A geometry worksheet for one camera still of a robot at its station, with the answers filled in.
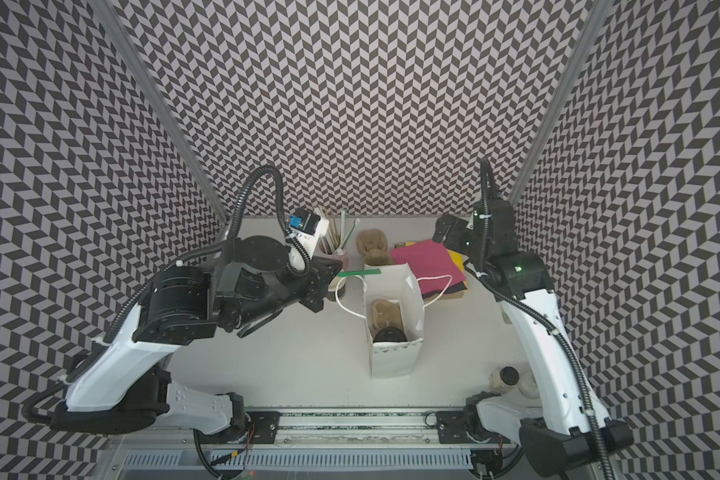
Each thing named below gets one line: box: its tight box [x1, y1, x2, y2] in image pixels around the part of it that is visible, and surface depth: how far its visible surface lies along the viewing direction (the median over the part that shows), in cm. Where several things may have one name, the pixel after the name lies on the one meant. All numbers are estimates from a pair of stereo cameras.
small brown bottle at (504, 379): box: [489, 366, 519, 393], surface depth 75 cm
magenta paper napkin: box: [390, 239, 466, 294], surface depth 104 cm
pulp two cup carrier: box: [372, 298, 403, 332], surface depth 91 cm
